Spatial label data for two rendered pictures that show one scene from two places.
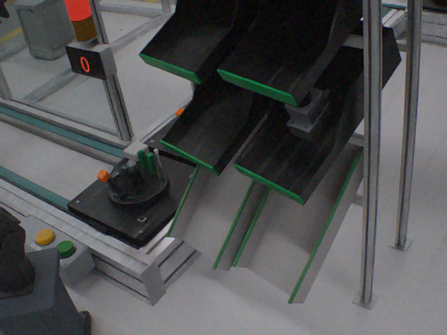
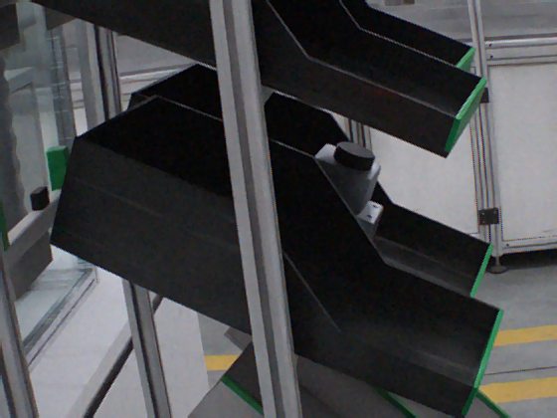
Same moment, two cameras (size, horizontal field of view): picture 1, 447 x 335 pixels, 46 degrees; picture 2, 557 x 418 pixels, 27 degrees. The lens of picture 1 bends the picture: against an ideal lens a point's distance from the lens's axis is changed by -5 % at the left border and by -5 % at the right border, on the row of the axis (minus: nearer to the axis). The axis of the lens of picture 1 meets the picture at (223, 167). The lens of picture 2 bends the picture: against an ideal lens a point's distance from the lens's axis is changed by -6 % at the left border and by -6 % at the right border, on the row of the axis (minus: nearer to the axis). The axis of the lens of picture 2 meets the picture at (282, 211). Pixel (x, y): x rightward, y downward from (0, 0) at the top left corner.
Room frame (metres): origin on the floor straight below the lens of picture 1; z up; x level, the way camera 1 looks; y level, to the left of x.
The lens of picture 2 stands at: (1.20, 0.56, 1.50)
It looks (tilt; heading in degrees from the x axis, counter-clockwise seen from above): 15 degrees down; 236
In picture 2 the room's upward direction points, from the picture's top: 7 degrees counter-clockwise
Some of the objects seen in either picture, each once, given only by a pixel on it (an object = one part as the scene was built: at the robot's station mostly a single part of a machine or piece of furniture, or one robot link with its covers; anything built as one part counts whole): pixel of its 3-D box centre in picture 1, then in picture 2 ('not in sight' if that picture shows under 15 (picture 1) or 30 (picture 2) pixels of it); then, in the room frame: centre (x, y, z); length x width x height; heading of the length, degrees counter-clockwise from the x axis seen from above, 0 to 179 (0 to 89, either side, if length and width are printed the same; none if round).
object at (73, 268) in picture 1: (49, 248); not in sight; (0.86, 0.40, 0.93); 0.21 x 0.07 x 0.06; 48
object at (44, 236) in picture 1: (45, 238); not in sight; (0.86, 0.40, 0.96); 0.04 x 0.04 x 0.02
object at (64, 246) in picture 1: (65, 250); not in sight; (0.81, 0.35, 0.96); 0.04 x 0.04 x 0.02
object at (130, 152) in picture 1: (137, 153); not in sight; (1.10, 0.20, 0.97); 0.05 x 0.05 x 0.04; 48
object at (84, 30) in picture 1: (84, 26); not in sight; (1.17, 0.25, 1.28); 0.05 x 0.05 x 0.05
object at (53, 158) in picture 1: (70, 168); not in sight; (1.18, 0.40, 0.91); 0.84 x 0.28 x 0.10; 48
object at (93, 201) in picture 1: (140, 192); not in sight; (0.96, 0.19, 0.96); 0.24 x 0.24 x 0.02; 48
